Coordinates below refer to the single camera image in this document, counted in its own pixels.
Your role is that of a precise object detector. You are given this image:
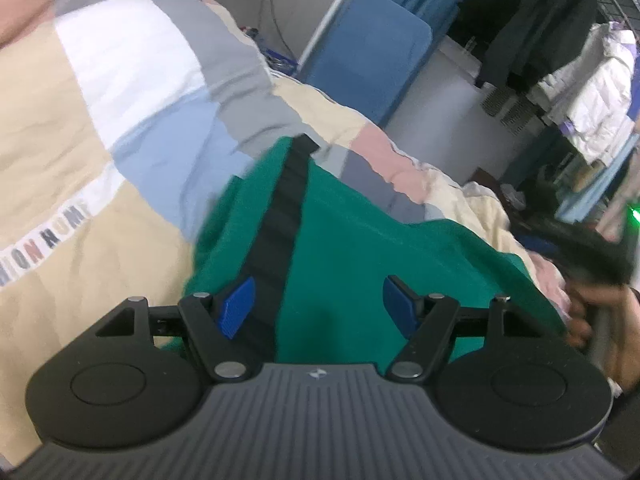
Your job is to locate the green hooded sweatshirt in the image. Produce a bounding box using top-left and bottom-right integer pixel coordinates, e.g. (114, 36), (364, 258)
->
(186, 138), (564, 368)

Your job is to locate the person's right hand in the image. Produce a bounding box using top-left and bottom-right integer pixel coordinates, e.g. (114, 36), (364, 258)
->
(564, 282), (640, 399)

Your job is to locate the light blue hanging garment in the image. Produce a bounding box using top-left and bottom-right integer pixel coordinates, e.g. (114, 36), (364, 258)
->
(554, 133), (639, 223)

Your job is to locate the patchwork pastel bed quilt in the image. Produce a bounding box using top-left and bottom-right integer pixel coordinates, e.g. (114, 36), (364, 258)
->
(1, 0), (565, 465)

